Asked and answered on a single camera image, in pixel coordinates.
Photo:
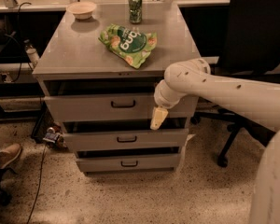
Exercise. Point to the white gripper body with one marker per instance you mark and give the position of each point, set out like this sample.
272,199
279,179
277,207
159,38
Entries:
162,103

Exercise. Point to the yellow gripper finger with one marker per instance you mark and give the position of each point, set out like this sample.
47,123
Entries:
159,115

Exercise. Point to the grey top drawer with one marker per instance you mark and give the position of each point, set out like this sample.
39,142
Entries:
102,99

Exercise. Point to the grey drawer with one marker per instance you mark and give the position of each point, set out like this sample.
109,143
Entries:
102,99
148,158
124,134

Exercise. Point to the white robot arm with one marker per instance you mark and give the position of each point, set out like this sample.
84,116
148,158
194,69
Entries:
254,100

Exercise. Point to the grey middle drawer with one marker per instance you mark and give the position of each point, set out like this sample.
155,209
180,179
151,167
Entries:
124,134

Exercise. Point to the grey drawer cabinet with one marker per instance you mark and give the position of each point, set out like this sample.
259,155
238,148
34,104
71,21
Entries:
76,53

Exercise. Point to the grey bottom drawer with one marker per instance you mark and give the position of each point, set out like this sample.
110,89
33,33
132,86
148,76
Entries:
148,158

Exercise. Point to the green snack bag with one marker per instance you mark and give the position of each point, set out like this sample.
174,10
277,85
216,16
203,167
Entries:
131,46

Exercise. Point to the green soda can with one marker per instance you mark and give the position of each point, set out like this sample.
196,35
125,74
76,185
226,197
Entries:
135,11

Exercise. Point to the small items on floor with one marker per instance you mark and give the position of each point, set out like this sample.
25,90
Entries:
54,137

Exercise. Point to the black office chair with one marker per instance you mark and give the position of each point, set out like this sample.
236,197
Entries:
244,37

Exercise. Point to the beige bowl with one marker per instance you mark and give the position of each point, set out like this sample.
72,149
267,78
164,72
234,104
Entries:
81,10

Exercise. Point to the clear plastic bottle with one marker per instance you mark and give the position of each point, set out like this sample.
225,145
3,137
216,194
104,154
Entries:
31,52

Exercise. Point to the tan shoe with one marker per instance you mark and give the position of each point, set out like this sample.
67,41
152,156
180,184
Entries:
9,154

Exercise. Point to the white wall outlet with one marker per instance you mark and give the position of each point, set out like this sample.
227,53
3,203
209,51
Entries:
5,77

